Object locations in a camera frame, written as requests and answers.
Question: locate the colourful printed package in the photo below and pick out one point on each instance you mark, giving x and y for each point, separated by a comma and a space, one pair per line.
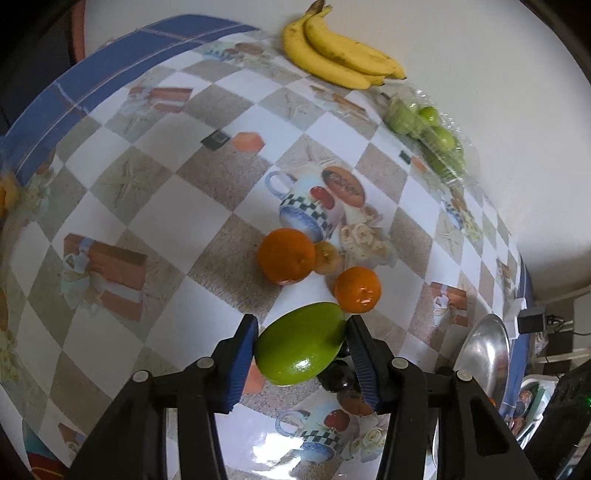
531, 406

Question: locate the green mango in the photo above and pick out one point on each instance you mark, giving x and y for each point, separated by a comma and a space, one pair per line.
300, 341

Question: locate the round metal plate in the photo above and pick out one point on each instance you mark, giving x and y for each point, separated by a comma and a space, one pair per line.
485, 350

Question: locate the group of green limes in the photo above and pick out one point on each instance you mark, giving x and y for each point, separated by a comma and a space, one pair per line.
427, 134

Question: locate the white plastic piece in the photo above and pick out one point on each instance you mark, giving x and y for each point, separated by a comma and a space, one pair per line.
516, 310

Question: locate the dark plum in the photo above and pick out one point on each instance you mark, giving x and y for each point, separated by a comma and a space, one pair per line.
337, 378

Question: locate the small orange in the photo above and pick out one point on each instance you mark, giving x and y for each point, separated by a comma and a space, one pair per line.
358, 290

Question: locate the large orange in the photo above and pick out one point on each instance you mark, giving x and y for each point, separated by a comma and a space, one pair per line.
286, 254

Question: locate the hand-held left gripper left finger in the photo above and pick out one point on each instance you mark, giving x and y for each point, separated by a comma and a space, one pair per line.
240, 360

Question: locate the reddish brown chair back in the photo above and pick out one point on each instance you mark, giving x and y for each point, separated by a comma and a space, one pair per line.
77, 32

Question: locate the small brown yellow fruit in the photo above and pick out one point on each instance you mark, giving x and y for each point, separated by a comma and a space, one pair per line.
328, 259

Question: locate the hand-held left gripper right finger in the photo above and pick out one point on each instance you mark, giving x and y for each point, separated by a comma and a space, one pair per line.
364, 364

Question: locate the black power adapter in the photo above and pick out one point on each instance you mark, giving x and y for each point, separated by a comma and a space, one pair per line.
532, 320

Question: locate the clear plastic fruit tray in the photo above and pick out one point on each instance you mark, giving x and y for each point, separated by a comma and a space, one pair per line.
7, 194

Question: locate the clear plastic clamshell pack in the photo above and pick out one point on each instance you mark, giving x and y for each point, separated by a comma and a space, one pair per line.
429, 134

